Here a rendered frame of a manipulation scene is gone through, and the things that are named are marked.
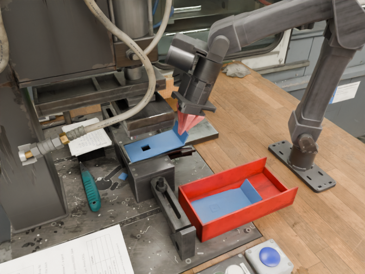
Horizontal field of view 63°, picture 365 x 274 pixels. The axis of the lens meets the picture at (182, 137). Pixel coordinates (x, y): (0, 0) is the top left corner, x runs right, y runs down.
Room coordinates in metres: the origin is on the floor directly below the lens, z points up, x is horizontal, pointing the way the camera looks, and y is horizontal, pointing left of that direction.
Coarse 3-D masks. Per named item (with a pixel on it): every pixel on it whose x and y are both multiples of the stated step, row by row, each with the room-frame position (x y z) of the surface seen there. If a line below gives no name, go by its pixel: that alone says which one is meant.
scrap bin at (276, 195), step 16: (256, 160) 0.56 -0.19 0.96; (208, 176) 0.51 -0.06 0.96; (224, 176) 0.52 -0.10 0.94; (240, 176) 0.54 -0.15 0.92; (256, 176) 0.56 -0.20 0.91; (272, 176) 0.54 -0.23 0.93; (192, 192) 0.49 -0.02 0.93; (208, 192) 0.50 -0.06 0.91; (272, 192) 0.50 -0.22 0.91; (288, 192) 0.46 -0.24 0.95; (192, 208) 0.41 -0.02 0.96; (256, 208) 0.42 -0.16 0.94; (272, 208) 0.44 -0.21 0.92; (192, 224) 0.40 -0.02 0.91; (208, 224) 0.37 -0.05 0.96; (224, 224) 0.39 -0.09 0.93; (240, 224) 0.41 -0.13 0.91
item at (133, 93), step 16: (64, 80) 0.56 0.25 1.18; (80, 80) 0.57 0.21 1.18; (96, 80) 0.56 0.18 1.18; (112, 80) 0.59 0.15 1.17; (128, 80) 0.56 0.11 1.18; (144, 80) 0.56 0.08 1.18; (160, 80) 0.57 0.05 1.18; (48, 96) 0.52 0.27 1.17; (64, 96) 0.52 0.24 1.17; (80, 96) 0.50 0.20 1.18; (96, 96) 0.51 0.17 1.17; (112, 96) 0.52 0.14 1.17; (128, 96) 0.54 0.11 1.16; (160, 96) 0.57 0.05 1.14; (48, 112) 0.47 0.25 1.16; (144, 112) 0.51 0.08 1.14; (160, 112) 0.51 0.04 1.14; (128, 128) 0.47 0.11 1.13; (144, 128) 0.48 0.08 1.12; (160, 128) 0.50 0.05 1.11
